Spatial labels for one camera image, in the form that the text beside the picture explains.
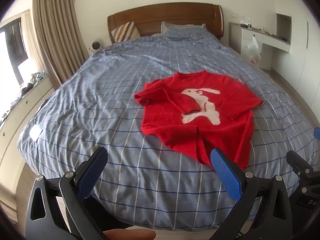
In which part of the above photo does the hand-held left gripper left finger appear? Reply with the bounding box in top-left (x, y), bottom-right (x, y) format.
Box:
top-left (26, 147), bottom-right (108, 240)

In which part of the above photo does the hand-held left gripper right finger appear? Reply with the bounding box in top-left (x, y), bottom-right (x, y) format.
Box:
top-left (210, 148), bottom-right (293, 240)

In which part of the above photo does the red sweater with white rabbit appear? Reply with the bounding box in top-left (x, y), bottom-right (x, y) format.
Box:
top-left (134, 70), bottom-right (263, 170)

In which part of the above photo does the blue checked blanket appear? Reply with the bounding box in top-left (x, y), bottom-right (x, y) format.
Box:
top-left (17, 27), bottom-right (317, 230)

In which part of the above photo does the white blanket label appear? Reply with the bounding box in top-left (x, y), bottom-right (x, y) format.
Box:
top-left (29, 125), bottom-right (43, 140)

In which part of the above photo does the white window-side cabinet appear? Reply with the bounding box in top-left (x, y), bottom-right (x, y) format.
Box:
top-left (0, 76), bottom-right (54, 178)

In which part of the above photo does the white built-in desk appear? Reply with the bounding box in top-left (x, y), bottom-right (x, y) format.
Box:
top-left (229, 14), bottom-right (293, 70)

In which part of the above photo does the white plastic bag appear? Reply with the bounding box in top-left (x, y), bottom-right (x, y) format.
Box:
top-left (246, 35), bottom-right (262, 64)

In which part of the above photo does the striped pillow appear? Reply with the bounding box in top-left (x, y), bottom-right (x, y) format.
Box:
top-left (111, 21), bottom-right (140, 43)

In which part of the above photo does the beige curtain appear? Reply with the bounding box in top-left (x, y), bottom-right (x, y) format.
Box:
top-left (21, 0), bottom-right (88, 88)

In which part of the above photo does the window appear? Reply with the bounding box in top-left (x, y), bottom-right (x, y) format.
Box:
top-left (0, 19), bottom-right (30, 85)

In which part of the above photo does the grey pillow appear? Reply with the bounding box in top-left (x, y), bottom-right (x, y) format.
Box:
top-left (161, 21), bottom-right (207, 34)

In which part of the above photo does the wooden bed headboard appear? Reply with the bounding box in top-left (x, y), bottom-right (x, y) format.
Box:
top-left (107, 2), bottom-right (224, 44)

